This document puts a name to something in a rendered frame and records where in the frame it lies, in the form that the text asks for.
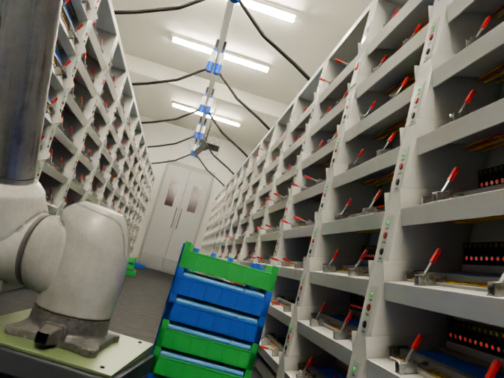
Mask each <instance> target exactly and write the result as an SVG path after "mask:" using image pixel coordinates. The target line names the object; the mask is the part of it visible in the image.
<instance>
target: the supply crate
mask: <svg viewBox="0 0 504 378"><path fill-rule="evenodd" d="M193 246H194V245H193V244H192V242H189V241H186V242H185V245H184V250H183V252H182V255H181V260H180V263H179V265H178V266H179V267H182V268H186V269H190V270H193V271H196V272H201V273H204V274H207V275H212V276H215V277H218V278H223V279H226V280H228V281H234V282H236V283H240V284H244V285H248V286H250V287H256V288H258V289H261V290H266V291H269V292H272V293H273V291H274V288H275V282H276V279H277V276H278V271H279V267H278V266H275V265H273V266H270V265H266V266H265V271H261V270H259V269H255V268H251V267H247V266H245V265H239V264H237V263H234V262H229V261H226V260H223V259H218V258H215V257H212V256H207V255H205V254H201V253H197V252H193V251H192V250H193Z"/></svg>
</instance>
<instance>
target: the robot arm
mask: <svg viewBox="0 0 504 378"><path fill-rule="evenodd" d="M62 1H63V0H4V5H3V11H2V17H1V28H0V281H5V282H8V283H12V284H19V285H23V286H26V287H28V288H29V289H30V290H32V291H34V292H36V293H37V296H36V299H35V302H34V305H33V308H32V309H31V313H30V315H29V317H28V318H26V319H24V320H22V321H19V322H12V323H8V324H7V325H6V327H5V330H4V333H6V334H8V335H13V336H17V337H21V338H27V339H29V340H33V341H34V343H35V344H38V345H41V346H53V347H58V348H61V349H63V350H68V351H71V352H74V353H77V354H79V355H81V356H85V357H89V358H96V357H97V355H98V353H99V352H100V351H101V350H103V349H105V348H106V347H108V346H109V345H110V344H114V343H118V342H119V338H120V335H119V334H117V333H115V332H113V331H109V326H110V319H111V316H112V314H113V310H114V308H115V306H116V302H117V301H118V298H119V294H120V292H121V289H122V284H123V282H124V279H125V273H126V270H127V266H128V258H129V251H130V237H129V230H128V226H127V224H126V222H125V218H124V216H123V215H122V214H119V213H118V212H116V211H113V210H111V209H108V208H105V207H103V206H101V205H97V204H94V203H92V202H87V201H84V202H78V203H74V204H72V205H69V206H68V207H66V208H65V209H64V210H63V212H62V213H61V216H59V215H51V214H49V211H48V207H47V201H46V192H45V190H44V189H43V187H42V185H41V184H40V182H39V181H38V180H37V179H36V178H35V176H36V170H37V165H38V156H39V151H40V146H41V137H42V132H43V126H44V117H45V112H46V107H47V98H48V93H49V88H50V79H51V73H52V69H53V59H54V54H55V49H56V40H57V35H58V30H59V20H60V16H61V10H62Z"/></svg>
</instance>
